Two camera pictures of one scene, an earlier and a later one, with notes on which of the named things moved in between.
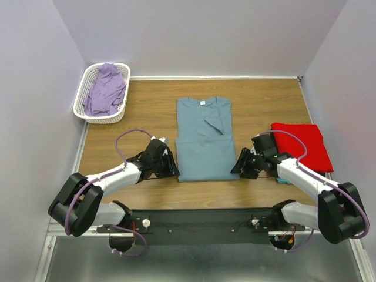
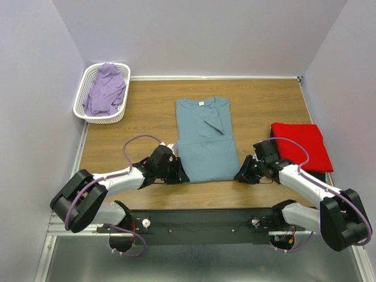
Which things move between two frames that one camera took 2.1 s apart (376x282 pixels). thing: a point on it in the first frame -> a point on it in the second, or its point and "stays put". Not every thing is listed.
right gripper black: (248, 173) -> (244, 175)
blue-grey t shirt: (205, 139) stays put
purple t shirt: (105, 97) stays put
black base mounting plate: (200, 227) stays put
